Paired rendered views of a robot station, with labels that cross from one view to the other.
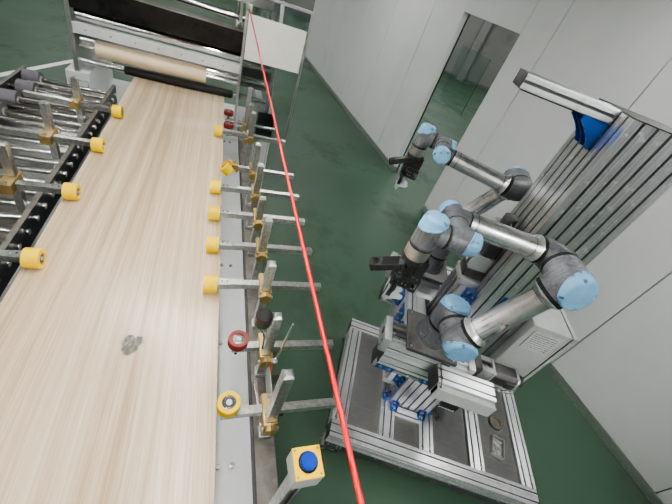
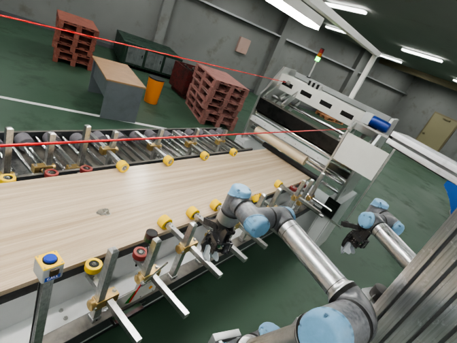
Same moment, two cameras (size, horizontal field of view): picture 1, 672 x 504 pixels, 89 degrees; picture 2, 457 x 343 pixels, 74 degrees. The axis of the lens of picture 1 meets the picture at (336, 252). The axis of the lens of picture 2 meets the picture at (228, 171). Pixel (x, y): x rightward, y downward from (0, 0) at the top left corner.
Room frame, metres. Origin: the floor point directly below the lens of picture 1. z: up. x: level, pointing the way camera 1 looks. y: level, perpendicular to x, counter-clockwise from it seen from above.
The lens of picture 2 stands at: (0.31, -0.99, 2.13)
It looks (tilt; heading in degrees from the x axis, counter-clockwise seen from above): 24 degrees down; 58
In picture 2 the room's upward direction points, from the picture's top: 24 degrees clockwise
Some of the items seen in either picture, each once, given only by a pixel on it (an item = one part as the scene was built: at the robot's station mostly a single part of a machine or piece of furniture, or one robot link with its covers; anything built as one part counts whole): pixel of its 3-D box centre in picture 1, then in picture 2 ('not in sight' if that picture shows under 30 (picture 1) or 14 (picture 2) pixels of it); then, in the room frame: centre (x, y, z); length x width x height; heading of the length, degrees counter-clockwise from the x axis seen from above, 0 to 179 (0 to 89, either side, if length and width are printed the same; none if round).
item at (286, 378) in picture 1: (274, 408); (103, 286); (0.56, -0.01, 0.92); 0.04 x 0.04 x 0.48; 28
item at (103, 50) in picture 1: (181, 69); (292, 152); (2.84, 1.80, 1.05); 1.43 x 0.12 x 0.12; 118
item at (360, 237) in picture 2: (411, 165); (360, 235); (1.71, -0.19, 1.46); 0.09 x 0.08 x 0.12; 93
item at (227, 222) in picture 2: (417, 250); (228, 217); (0.87, -0.23, 1.54); 0.08 x 0.08 x 0.05
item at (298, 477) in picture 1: (304, 467); (48, 267); (0.33, -0.13, 1.18); 0.07 x 0.07 x 0.08; 28
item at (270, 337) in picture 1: (266, 351); (145, 272); (0.78, 0.11, 0.87); 0.04 x 0.04 x 0.48; 28
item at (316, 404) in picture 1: (281, 408); (111, 305); (0.62, -0.03, 0.82); 0.44 x 0.03 x 0.04; 118
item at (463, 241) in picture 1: (459, 237); (256, 218); (0.90, -0.32, 1.61); 0.11 x 0.11 x 0.08; 10
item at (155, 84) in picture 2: not in sight; (153, 90); (1.90, 5.64, 0.28); 0.36 x 0.35 x 0.56; 89
